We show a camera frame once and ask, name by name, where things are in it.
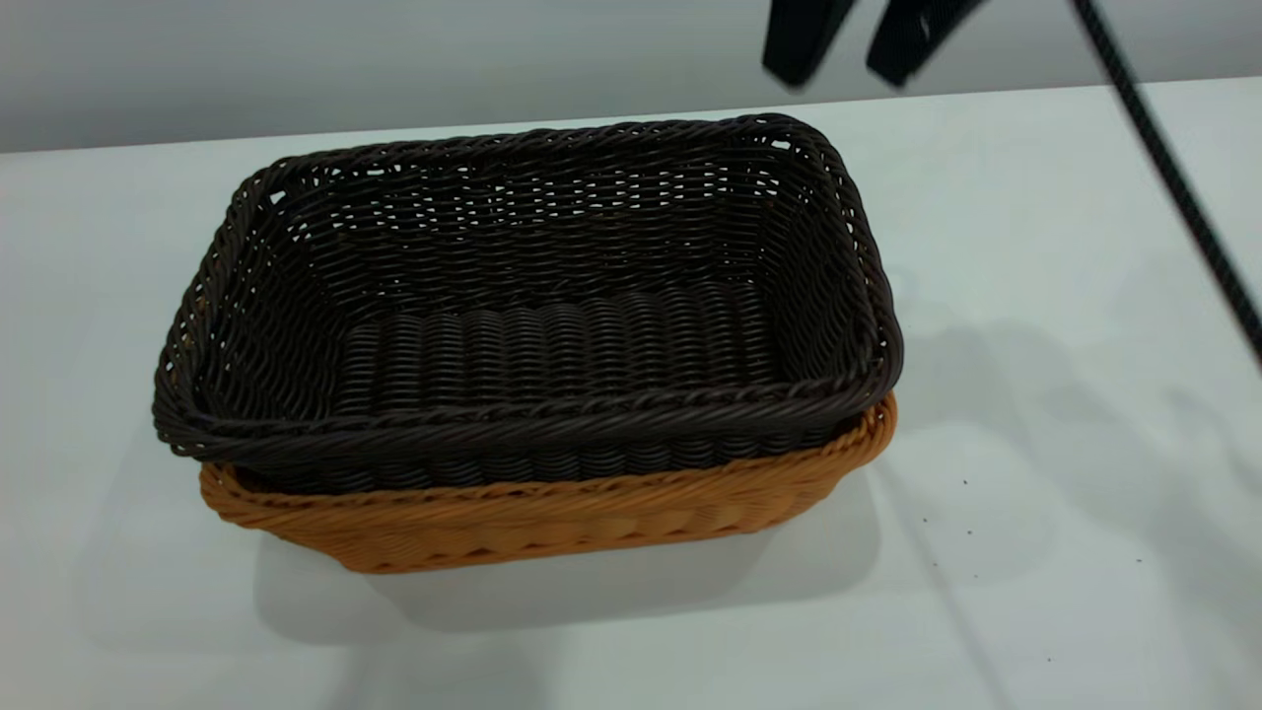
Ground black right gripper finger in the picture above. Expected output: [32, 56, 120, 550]
[764, 0, 855, 88]
[868, 0, 987, 88]

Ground orange-brown wicker basket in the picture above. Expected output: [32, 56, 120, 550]
[197, 392, 899, 575]

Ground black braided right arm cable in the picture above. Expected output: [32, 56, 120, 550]
[1073, 0, 1262, 368]

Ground dark brown wicker basket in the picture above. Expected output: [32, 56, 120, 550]
[152, 113, 904, 494]

